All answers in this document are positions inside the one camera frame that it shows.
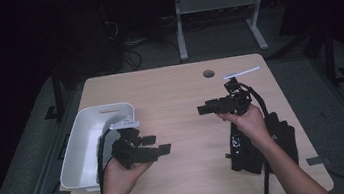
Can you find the black metal stand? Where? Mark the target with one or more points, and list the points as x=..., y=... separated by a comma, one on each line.
x=330, y=59
x=57, y=92

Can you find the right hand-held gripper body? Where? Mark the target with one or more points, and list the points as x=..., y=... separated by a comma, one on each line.
x=236, y=102

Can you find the black glove with small logo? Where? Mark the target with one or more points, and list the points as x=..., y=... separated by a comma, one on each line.
x=286, y=142

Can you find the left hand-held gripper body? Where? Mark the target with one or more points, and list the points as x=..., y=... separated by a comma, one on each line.
x=128, y=149

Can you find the black glove with white print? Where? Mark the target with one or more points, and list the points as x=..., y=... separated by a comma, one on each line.
x=241, y=156

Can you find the person's right hand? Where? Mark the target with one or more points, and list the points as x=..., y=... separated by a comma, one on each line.
x=251, y=125

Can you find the white plastic bin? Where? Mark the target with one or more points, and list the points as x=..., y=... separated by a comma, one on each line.
x=82, y=156

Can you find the grey metal table frame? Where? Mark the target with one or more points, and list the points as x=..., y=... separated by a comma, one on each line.
x=214, y=1

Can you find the person's left hand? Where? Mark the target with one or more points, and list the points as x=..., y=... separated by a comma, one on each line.
x=119, y=181

